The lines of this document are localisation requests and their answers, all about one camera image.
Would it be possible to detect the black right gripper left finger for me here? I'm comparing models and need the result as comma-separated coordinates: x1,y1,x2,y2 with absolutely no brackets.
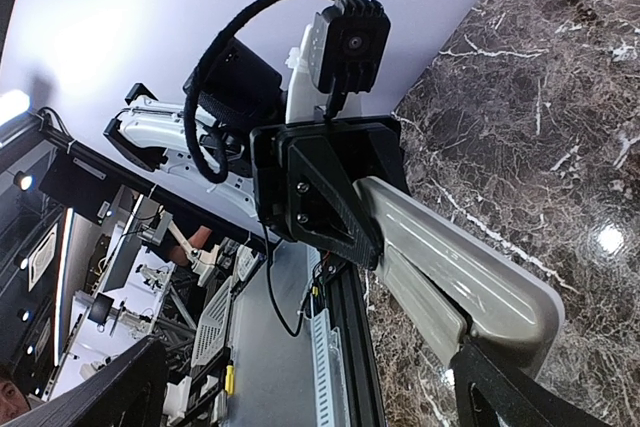
32,337,168,426

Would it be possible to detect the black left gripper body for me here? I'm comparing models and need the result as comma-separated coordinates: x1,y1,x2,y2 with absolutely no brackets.
250,117,408,241

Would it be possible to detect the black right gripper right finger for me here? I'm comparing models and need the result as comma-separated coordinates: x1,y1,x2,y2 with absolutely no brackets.
450,341,605,427

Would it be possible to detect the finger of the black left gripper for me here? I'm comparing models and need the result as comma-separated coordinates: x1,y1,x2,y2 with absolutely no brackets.
286,136,381,268

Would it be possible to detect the white remote control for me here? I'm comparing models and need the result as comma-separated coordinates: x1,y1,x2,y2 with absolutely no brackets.
354,177,565,378

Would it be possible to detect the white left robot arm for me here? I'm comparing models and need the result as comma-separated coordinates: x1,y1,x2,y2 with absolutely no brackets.
104,36,406,269

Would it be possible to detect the black front rail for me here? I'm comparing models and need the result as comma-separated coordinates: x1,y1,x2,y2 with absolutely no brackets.
327,263,386,427

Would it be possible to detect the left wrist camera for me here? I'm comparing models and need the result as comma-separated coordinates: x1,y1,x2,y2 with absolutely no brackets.
285,0,391,125

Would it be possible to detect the black left camera cable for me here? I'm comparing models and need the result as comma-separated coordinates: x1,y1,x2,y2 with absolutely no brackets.
182,0,346,186

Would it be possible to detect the left white cable duct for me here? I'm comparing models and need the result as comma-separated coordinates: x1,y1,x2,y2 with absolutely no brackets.
311,309,351,427

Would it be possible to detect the left black frame post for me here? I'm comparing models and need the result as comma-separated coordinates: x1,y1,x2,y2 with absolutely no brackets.
33,112,266,253

